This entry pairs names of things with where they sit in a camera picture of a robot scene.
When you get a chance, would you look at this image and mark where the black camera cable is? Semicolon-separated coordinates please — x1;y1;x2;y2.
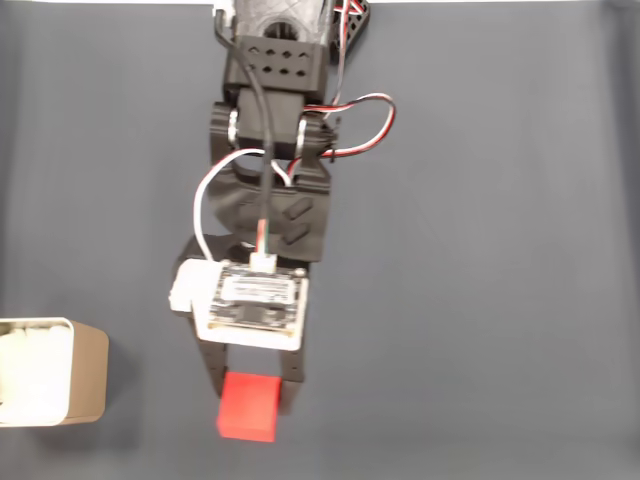
212;4;277;256

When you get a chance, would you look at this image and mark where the beige open box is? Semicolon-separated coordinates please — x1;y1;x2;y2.
0;316;110;427

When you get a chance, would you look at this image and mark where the red cube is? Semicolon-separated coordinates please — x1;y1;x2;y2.
216;371;282;444

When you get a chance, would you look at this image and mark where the white camera board mount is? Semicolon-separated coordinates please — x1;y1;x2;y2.
168;258;309;351

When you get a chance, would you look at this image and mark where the white padding sheet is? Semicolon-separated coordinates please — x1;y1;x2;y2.
0;323;71;419

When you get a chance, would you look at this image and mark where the red white black servo cable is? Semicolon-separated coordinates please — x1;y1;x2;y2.
193;148;297;264
319;0;397;164

